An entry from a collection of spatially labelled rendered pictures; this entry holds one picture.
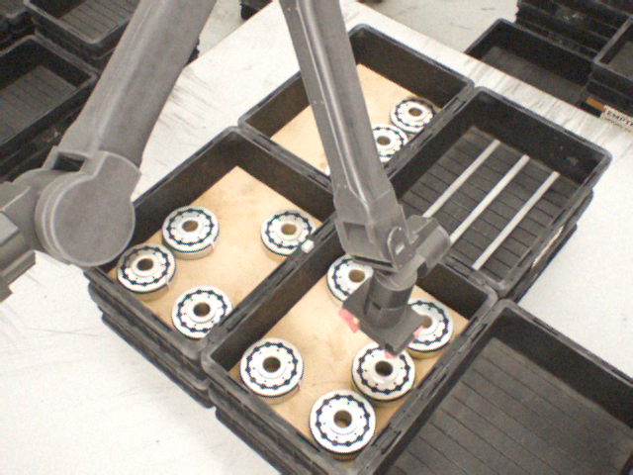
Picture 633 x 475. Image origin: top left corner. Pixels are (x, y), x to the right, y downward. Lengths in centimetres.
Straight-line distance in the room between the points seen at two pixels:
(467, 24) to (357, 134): 239
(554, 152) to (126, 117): 103
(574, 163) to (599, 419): 51
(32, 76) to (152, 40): 181
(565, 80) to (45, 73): 166
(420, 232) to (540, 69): 173
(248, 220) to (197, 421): 38
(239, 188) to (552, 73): 146
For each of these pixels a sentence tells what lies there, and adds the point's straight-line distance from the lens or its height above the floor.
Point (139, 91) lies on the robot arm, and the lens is 70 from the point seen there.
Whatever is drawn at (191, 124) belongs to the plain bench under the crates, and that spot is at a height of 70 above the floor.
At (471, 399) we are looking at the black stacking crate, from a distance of 127.
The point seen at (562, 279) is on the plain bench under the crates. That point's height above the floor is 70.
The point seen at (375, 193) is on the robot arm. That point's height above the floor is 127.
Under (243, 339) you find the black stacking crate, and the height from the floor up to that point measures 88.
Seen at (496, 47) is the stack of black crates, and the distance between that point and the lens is 273.
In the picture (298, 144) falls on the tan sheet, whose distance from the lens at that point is 155.
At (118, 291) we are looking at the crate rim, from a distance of 126.
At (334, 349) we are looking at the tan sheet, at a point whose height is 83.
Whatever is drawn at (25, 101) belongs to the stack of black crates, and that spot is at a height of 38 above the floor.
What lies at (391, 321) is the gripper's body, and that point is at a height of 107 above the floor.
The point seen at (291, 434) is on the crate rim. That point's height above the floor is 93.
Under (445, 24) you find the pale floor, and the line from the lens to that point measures 324.
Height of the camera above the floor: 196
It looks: 54 degrees down
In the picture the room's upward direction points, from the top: 1 degrees clockwise
